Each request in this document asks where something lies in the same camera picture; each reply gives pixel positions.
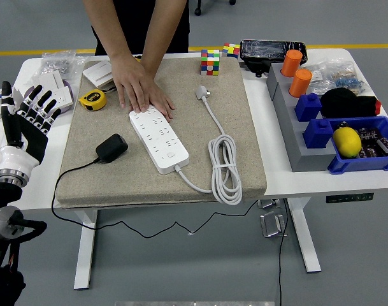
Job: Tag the person's right hand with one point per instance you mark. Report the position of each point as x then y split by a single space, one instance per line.
131 83

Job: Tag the person's left hand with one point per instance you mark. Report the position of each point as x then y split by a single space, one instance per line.
162 102

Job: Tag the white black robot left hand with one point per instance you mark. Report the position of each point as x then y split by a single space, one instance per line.
28 137

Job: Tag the white power strip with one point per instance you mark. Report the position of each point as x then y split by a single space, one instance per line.
158 140

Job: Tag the black power adapter plug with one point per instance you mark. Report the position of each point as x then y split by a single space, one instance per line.
112 148

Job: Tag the person's left forearm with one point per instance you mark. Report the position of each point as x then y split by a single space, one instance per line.
162 32

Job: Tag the person's right forearm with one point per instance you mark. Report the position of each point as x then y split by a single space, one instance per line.
107 25

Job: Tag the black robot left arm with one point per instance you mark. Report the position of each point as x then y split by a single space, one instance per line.
2 192

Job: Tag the yellow tape measure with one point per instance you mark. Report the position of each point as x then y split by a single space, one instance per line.
93 99

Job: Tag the white socket panel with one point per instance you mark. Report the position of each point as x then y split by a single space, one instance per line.
63 99

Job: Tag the colourful puzzle cube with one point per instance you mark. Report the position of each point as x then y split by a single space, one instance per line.
231 51
209 63

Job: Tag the white plastic panel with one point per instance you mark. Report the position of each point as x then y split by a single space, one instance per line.
50 79

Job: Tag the purple bowl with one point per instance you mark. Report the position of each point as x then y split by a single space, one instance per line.
69 89

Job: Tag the person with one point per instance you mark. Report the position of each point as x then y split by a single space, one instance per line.
139 19

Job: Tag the clear bag of metal parts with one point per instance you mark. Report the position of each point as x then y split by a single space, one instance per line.
55 63

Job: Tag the beige fabric mat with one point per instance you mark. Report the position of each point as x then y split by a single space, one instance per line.
117 185

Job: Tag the black chair caster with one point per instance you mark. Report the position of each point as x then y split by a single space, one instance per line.
232 1
198 12

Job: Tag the black wrapped box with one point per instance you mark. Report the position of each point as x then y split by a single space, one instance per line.
263 51

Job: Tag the white table leg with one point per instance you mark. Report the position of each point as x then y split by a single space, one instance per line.
85 255
303 232

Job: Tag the grey peg base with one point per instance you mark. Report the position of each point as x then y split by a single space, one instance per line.
292 127

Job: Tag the orange cylinder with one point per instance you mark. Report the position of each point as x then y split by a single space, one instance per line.
291 63
300 83

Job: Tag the blue plastic block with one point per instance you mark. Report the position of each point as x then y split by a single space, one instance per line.
318 134
308 107

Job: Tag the clear bag of white parts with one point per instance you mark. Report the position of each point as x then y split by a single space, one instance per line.
318 78

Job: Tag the black fabric bundle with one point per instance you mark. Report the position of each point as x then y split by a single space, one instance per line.
346 103

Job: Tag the clear bag of blue parts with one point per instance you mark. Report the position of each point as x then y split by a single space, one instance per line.
346 78

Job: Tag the yellow lemon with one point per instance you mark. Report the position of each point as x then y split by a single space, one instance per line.
346 142

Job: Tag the blue plastic bin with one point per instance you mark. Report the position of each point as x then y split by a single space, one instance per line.
362 165

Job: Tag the black table control panel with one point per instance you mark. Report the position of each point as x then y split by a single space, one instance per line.
349 198

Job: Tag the dark capacitor pile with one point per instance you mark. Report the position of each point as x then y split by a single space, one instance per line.
376 141

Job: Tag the white wall switch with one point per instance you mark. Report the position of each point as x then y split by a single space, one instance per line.
98 73

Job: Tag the small metal bracket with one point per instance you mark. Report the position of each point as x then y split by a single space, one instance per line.
268 204

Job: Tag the large metal bracket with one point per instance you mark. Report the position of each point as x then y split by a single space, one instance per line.
271 223

